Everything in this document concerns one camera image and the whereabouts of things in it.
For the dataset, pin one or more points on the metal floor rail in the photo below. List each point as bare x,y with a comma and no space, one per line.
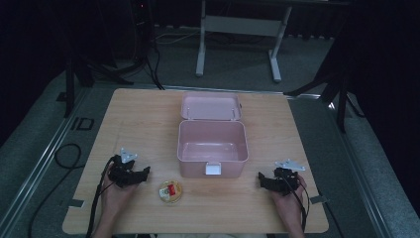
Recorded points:
358,172
43,155

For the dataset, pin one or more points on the pink plastic box with lid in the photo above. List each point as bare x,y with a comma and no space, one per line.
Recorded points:
211,139

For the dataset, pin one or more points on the person's right hand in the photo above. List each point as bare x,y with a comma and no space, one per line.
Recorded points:
289,203

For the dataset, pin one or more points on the white metal desk frame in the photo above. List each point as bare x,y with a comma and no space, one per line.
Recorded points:
242,25

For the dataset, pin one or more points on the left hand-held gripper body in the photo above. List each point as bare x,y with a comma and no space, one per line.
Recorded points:
123,173

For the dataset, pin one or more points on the dark computer tower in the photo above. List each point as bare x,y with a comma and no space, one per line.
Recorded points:
142,29

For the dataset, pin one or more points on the grey tape piece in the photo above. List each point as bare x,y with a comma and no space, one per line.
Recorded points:
319,199

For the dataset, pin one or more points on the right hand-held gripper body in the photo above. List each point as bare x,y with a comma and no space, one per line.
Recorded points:
285,183

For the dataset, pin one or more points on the person's left hand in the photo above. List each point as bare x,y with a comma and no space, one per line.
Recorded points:
114,198

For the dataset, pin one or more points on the black tripod stand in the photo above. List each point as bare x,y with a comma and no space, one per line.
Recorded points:
70,86
340,99

